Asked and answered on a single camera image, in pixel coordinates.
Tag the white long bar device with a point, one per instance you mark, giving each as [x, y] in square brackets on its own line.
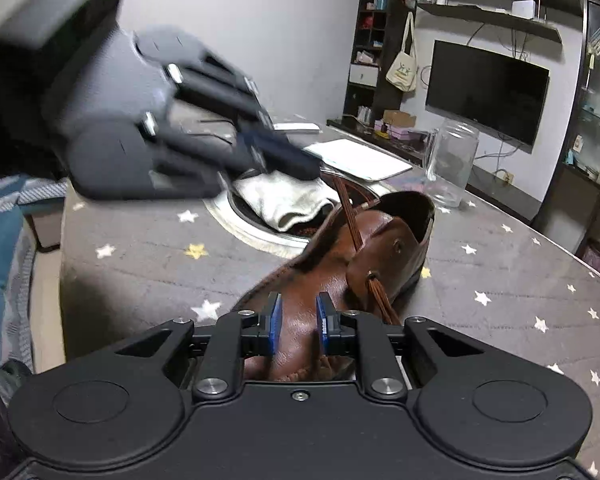
[297, 127]

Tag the clear glass mug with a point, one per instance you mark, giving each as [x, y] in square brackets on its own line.
[449, 162]

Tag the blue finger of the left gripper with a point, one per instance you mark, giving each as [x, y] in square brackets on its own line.
[270, 151]

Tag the white paper sheet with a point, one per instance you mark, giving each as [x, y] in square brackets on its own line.
[358, 160]

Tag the brown leather shoe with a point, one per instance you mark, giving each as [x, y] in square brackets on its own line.
[396, 231]

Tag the black wall television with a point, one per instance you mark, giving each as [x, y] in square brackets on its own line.
[491, 90]

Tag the canvas tote bag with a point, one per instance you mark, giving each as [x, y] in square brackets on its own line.
[402, 73]

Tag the cardboard box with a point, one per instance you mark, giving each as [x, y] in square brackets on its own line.
[398, 119]

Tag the wooden display cabinet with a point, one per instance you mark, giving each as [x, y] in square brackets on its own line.
[572, 202]

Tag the dark bookshelf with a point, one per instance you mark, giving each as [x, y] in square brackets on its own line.
[377, 41]

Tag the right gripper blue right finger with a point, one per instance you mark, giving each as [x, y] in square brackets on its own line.
[371, 344]

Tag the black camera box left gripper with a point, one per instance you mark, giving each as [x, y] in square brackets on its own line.
[37, 41]

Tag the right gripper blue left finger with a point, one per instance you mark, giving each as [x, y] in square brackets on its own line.
[222, 349]

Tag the grey star tablecloth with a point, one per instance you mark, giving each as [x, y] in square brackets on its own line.
[129, 266]

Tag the grey folded towel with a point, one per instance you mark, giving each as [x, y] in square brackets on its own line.
[282, 202]

